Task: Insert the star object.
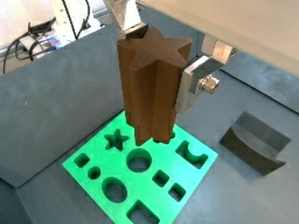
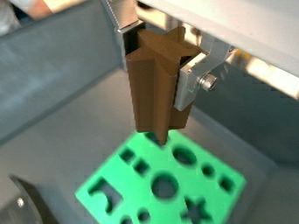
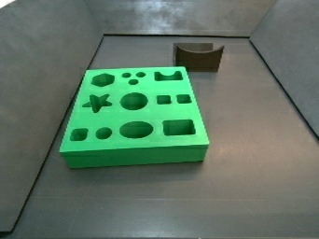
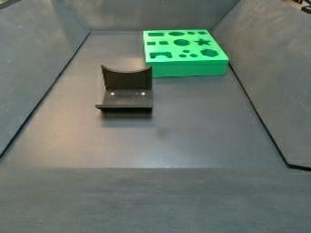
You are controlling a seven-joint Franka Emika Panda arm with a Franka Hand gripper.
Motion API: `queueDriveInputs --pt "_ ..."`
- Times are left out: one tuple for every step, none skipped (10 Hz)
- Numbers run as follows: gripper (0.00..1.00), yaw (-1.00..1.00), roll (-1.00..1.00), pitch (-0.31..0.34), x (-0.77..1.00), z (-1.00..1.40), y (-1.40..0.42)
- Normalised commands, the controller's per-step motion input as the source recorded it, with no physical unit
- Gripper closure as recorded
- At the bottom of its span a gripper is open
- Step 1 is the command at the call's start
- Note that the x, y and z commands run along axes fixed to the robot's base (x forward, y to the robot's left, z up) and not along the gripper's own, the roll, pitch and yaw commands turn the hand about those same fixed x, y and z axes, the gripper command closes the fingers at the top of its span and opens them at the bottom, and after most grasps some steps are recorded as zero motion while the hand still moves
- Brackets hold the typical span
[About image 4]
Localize black curved holder stand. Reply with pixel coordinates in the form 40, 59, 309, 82
96, 66, 153, 111

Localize green shape sorter box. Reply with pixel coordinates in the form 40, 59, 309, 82
141, 29, 229, 77

